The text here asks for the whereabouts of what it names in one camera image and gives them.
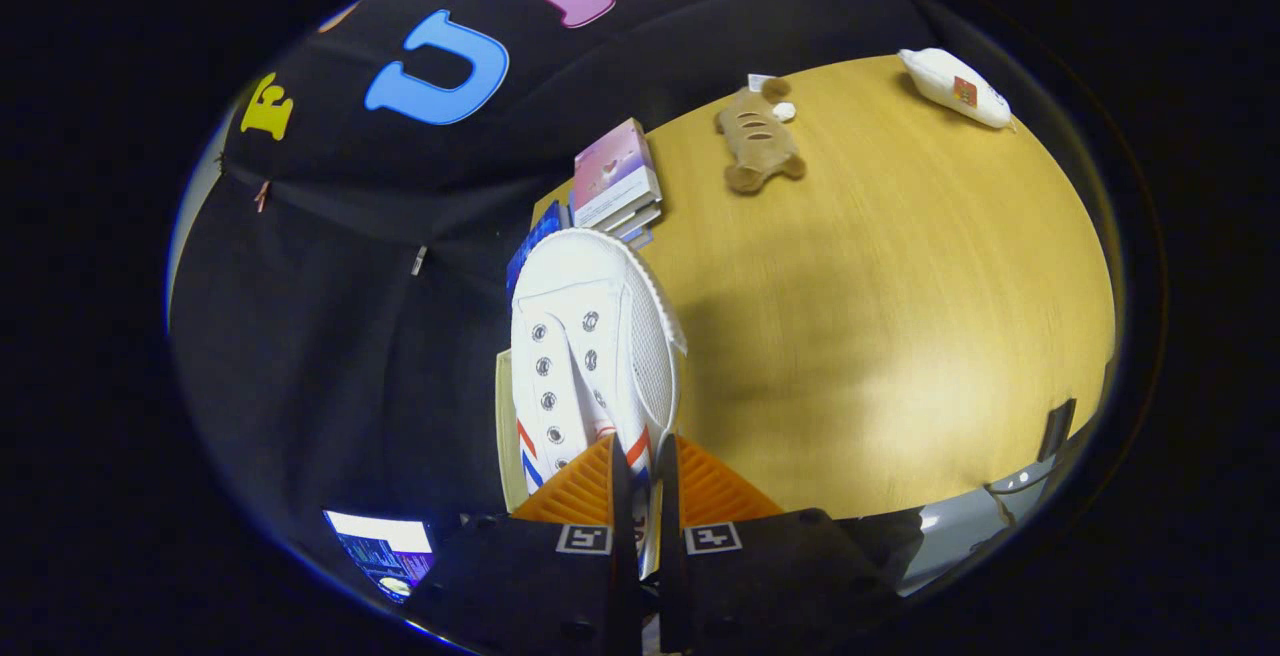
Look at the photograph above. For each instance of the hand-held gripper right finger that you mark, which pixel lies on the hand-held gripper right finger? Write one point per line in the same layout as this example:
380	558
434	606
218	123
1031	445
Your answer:
668	496

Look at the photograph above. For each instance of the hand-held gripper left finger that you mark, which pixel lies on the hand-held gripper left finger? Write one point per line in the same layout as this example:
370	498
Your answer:
622	496

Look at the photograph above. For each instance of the pale fabric storage box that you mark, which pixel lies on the pale fabric storage box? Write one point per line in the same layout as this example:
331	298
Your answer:
508	436

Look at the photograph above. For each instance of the white canvas shoe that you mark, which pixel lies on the white canvas shoe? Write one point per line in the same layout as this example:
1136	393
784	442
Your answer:
590	336

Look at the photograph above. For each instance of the computer monitor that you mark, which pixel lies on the computer monitor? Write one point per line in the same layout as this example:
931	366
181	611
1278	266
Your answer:
385	551

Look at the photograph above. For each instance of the lavender blue book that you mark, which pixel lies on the lavender blue book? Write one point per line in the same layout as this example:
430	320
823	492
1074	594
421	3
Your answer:
640	236

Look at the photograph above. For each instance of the dark blue book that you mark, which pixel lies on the dark blue book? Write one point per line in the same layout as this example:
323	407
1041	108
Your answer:
530	246

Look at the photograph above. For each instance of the grey white book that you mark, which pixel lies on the grey white book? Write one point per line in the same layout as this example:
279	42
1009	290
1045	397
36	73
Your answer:
640	216

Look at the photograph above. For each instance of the silver clip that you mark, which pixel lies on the silver clip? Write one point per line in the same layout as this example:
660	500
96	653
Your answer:
419	259

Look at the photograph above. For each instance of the black backdrop cloth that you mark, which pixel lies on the black backdrop cloth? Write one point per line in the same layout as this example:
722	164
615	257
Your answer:
330	356

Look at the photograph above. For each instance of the pink cover book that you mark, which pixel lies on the pink cover book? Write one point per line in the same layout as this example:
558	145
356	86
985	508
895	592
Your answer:
612	171

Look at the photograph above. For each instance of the brown plush toy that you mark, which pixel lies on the brown plush toy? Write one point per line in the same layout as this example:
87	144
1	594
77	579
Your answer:
758	141

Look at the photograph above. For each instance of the copper clip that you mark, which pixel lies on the copper clip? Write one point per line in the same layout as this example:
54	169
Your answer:
261	196

